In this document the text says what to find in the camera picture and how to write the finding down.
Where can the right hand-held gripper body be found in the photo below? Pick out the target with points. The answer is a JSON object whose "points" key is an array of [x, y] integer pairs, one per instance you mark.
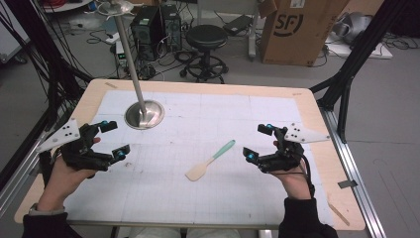
{"points": [[285, 158]]}

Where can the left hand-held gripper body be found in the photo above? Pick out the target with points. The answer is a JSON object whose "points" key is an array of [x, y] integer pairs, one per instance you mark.
{"points": [[82, 155]]}

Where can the person's right hand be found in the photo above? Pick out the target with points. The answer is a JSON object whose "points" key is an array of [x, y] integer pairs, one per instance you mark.
{"points": [[295, 185]]}

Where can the person's left hand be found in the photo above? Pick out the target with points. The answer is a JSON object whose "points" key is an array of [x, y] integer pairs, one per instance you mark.
{"points": [[61, 183]]}

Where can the metal stand with round base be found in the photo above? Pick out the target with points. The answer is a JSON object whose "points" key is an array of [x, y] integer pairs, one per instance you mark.
{"points": [[145, 115]]}

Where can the grey tape strip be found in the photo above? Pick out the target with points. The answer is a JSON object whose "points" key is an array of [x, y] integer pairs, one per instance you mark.
{"points": [[347, 184]]}

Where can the white gridded mat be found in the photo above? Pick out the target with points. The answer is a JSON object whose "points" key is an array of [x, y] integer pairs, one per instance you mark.
{"points": [[198, 112]]}

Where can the white power supply unit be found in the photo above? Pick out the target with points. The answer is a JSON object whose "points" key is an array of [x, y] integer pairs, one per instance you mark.
{"points": [[121, 54]]}

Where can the thin wooden stick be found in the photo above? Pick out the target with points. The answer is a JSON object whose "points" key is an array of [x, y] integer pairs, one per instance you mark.
{"points": [[338, 214]]}

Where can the white table leg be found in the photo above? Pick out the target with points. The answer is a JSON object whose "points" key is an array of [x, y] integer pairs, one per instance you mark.
{"points": [[253, 36]]}

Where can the large cardboard box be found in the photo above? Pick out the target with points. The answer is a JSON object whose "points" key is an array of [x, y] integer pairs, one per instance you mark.
{"points": [[297, 33]]}

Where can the black computer tower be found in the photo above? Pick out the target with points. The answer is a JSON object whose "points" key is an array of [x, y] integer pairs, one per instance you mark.
{"points": [[147, 31], [172, 26]]}

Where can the black flat device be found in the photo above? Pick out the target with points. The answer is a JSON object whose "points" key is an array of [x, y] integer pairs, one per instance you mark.
{"points": [[237, 24]]}

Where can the black round stool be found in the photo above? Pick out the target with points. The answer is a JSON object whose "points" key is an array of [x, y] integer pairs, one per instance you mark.
{"points": [[206, 38]]}

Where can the silver grey appliance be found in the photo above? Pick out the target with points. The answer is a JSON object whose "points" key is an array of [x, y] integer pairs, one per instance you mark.
{"points": [[355, 26]]}

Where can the aluminium rail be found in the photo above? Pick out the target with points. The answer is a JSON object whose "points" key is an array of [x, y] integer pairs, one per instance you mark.
{"points": [[20, 178], [350, 165]]}

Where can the black metal frame stand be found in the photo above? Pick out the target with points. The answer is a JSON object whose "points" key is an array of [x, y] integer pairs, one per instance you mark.
{"points": [[49, 66], [363, 43]]}

